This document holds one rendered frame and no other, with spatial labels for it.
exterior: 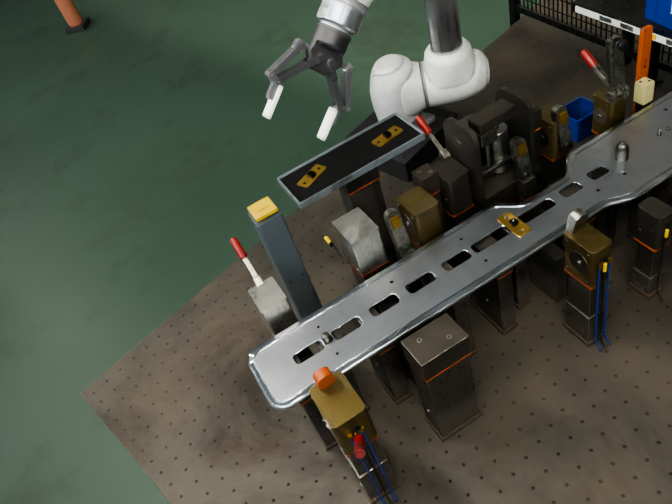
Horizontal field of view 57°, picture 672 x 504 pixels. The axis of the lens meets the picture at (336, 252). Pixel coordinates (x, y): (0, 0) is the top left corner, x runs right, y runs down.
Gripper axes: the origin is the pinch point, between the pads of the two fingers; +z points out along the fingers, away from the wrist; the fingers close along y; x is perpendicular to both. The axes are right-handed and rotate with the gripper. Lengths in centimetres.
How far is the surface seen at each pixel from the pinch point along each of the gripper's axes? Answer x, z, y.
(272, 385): 14, 53, -11
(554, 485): 52, 48, -65
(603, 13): -32, -66, -103
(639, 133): 13, -31, -86
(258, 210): -17.3, 24.2, -8.5
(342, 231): -1.4, 19.6, -22.9
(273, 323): 0.5, 45.2, -14.2
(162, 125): -319, 57, -71
